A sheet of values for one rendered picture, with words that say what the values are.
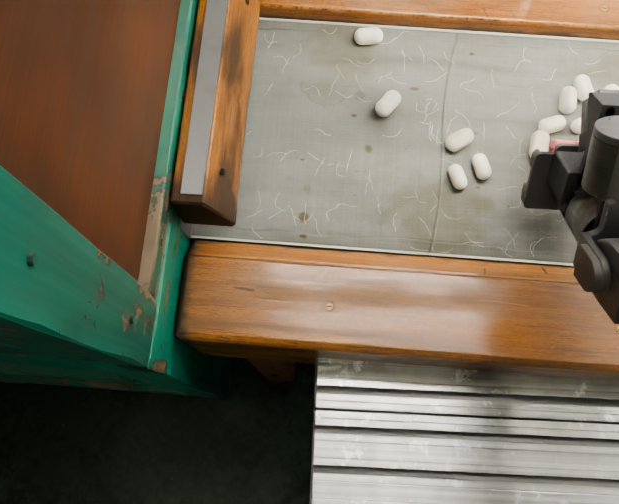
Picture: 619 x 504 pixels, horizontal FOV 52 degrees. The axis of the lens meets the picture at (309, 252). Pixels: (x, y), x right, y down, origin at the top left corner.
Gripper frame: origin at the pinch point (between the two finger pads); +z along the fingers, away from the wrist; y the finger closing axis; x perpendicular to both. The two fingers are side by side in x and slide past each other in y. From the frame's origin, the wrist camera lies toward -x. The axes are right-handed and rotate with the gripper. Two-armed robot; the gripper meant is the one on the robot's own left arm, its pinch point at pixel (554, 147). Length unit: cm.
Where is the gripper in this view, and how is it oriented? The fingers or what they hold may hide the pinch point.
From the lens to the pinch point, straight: 81.2
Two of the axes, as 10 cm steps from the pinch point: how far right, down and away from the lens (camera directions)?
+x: -0.3, 8.3, 5.6
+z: 0.5, -5.6, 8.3
